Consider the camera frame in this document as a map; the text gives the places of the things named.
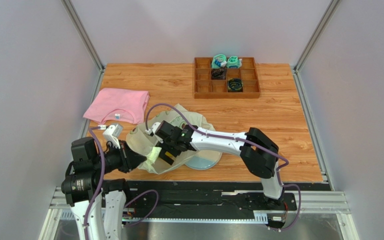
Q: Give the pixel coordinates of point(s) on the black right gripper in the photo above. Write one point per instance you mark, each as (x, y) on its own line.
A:
(171, 148)

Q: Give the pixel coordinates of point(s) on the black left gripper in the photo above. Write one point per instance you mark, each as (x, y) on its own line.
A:
(128, 159)

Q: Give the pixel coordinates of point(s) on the pale green avocado plastic bag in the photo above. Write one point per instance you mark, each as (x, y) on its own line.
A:
(140, 142)

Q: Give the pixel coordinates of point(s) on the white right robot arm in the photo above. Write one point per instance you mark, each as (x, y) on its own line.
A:
(258, 152)

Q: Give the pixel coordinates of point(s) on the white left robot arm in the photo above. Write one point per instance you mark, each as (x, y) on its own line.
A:
(98, 205)

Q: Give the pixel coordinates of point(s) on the white blue ceramic plate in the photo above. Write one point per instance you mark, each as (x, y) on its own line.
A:
(204, 160)

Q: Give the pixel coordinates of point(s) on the pink folded t-shirt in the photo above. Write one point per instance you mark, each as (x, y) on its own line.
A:
(117, 104)

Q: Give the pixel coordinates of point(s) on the wooden compartment tray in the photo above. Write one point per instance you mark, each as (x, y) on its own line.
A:
(205, 88)

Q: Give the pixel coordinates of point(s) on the dark rolled sock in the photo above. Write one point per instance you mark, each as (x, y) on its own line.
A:
(218, 74)

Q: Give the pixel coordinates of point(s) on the teal rolled sock left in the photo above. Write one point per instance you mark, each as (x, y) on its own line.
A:
(219, 61)

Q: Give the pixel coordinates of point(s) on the teal rolled sock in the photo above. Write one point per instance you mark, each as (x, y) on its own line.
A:
(234, 62)
(219, 61)

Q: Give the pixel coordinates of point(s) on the teal rolled sock right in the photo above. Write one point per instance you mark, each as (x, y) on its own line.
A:
(234, 62)

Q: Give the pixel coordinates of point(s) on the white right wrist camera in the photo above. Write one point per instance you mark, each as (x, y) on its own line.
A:
(152, 130)

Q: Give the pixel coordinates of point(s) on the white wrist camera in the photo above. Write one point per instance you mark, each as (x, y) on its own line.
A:
(152, 130)
(111, 133)

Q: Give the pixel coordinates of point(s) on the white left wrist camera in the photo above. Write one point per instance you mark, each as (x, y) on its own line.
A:
(111, 133)

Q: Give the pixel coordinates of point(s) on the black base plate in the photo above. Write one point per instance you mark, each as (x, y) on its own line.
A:
(200, 200)

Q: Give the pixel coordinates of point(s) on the aluminium frame rail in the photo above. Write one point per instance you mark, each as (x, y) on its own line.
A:
(322, 214)

